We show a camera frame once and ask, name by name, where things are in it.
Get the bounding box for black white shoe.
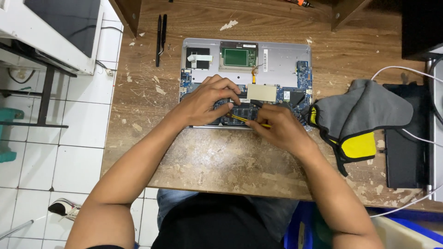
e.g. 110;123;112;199
47;198;82;222

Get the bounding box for green plastic stool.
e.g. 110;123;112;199
0;107;25;164

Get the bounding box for black power cable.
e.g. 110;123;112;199
95;26;124;77

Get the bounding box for grey yellow cloth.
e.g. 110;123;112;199
304;78;414;178

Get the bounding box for silver laptop base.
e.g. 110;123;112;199
179;37;314;132

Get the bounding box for person's right hand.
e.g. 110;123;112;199
245;103;317;160

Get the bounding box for yellow pry tool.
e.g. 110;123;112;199
227;112;272;128

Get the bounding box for black tweezers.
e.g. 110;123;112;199
155;14;168;68

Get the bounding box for wooden shelf support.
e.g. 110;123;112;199
330;0;371;32
109;0;143;39

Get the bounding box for orange screwdriver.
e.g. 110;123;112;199
284;0;315;9

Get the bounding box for black laptop bottom cover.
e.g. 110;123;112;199
379;83;432;189

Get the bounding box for white printer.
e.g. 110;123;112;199
0;0;105;76

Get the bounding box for grey metal rod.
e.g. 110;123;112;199
0;219;35;240

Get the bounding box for person's left hand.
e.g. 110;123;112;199
177;74;243;127

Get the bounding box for white cable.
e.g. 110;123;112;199
369;65;443;218

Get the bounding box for black metal stand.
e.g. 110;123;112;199
0;41;78;129

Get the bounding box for blue plastic crate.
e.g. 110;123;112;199
283;201;443;249

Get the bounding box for person's black shirt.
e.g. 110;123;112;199
151;192;285;249

